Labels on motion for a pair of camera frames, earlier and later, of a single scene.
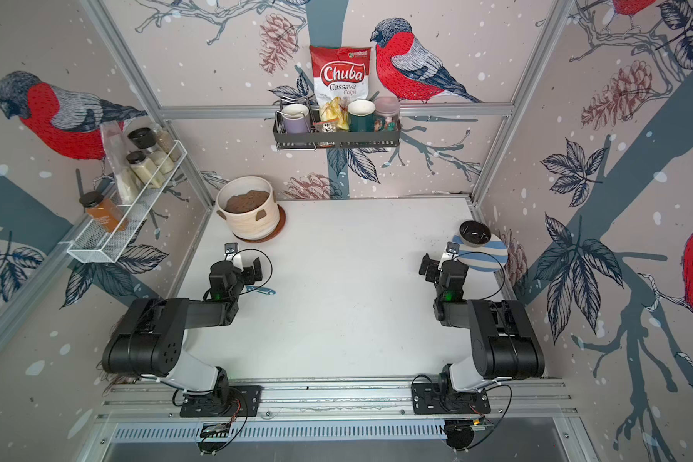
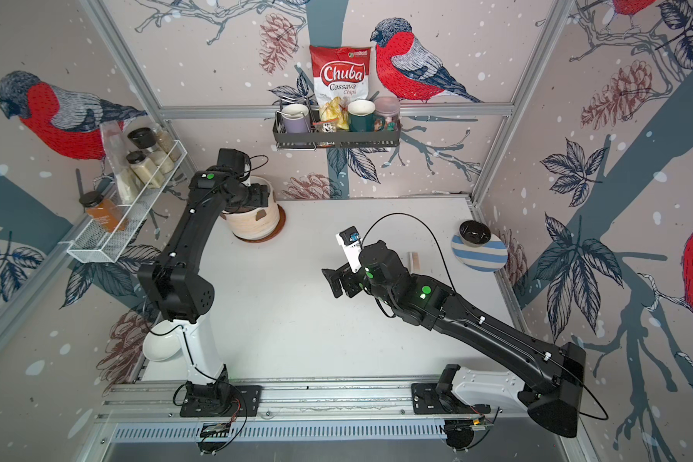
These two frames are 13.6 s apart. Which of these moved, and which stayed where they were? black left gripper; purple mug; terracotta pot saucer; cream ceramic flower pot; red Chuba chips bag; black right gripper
Moved: black right gripper; black left gripper
Stayed: red Chuba chips bag; cream ceramic flower pot; purple mug; terracotta pot saucer
